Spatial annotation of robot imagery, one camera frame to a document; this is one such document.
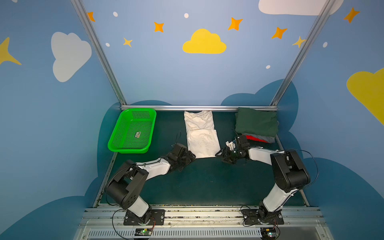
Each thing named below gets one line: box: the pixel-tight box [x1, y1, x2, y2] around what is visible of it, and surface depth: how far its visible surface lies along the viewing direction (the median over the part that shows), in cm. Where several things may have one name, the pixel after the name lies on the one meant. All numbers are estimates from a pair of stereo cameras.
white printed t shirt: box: [184, 110, 221, 159], surface depth 109 cm
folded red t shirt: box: [246, 135, 269, 143], surface depth 103 cm
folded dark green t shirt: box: [235, 107, 279, 138], surface depth 106 cm
